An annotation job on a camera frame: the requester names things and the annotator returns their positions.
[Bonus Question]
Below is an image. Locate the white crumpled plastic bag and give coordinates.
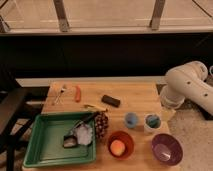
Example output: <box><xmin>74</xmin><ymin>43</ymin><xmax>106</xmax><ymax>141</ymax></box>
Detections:
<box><xmin>75</xmin><ymin>124</ymin><xmax>93</xmax><ymax>146</ymax></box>

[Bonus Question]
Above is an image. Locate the black side table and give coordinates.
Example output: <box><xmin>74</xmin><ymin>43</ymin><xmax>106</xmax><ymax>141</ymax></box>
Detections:
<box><xmin>0</xmin><ymin>88</ymin><xmax>42</xmax><ymax>171</ymax></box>

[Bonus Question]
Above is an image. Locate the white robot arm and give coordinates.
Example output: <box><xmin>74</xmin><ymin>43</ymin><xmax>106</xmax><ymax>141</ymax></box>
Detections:
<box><xmin>160</xmin><ymin>61</ymin><xmax>213</xmax><ymax>116</ymax></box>

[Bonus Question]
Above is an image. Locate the orange carrot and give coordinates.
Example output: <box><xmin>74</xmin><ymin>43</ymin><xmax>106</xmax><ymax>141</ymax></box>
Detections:
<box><xmin>75</xmin><ymin>86</ymin><xmax>81</xmax><ymax>102</ymax></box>

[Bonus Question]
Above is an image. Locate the white cup with teal object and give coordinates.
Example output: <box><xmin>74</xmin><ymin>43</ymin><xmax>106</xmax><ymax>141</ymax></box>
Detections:
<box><xmin>144</xmin><ymin>114</ymin><xmax>161</xmax><ymax>133</ymax></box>

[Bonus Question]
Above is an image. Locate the yellow banana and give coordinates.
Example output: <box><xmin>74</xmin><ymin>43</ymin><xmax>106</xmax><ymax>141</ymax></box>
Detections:
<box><xmin>84</xmin><ymin>104</ymin><xmax>108</xmax><ymax>112</ymax></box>

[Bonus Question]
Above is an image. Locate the orange bowl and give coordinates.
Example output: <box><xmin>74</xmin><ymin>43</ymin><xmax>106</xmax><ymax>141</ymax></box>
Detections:
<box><xmin>107</xmin><ymin>131</ymin><xmax>134</xmax><ymax>159</ymax></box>

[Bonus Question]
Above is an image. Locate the black rectangular block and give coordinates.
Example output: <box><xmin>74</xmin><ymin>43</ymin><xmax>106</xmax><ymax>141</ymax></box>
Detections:
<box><xmin>101</xmin><ymin>95</ymin><xmax>120</xmax><ymax>107</ymax></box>

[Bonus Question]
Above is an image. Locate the blue cup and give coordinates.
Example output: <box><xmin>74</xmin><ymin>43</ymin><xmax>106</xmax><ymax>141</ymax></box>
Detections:
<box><xmin>124</xmin><ymin>112</ymin><xmax>138</xmax><ymax>129</ymax></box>

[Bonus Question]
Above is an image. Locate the dark grape bunch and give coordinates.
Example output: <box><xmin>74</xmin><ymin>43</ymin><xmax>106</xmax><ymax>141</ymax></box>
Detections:
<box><xmin>95</xmin><ymin>113</ymin><xmax>109</xmax><ymax>139</ymax></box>

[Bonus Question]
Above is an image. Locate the black measuring scoop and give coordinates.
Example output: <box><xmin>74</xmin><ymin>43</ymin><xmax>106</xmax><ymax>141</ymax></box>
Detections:
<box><xmin>63</xmin><ymin>112</ymin><xmax>98</xmax><ymax>148</ymax></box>

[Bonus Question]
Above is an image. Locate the green plastic tray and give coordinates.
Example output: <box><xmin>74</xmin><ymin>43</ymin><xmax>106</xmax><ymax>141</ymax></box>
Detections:
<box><xmin>24</xmin><ymin>112</ymin><xmax>96</xmax><ymax>168</ymax></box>

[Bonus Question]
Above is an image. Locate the yellow peach fruit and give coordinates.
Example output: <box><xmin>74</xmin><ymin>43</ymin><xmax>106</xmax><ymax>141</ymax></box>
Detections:
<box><xmin>110</xmin><ymin>140</ymin><xmax>125</xmax><ymax>156</ymax></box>

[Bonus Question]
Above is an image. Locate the purple bowl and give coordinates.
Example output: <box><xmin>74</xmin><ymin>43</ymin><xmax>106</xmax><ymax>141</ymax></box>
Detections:
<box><xmin>151</xmin><ymin>133</ymin><xmax>183</xmax><ymax>166</ymax></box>

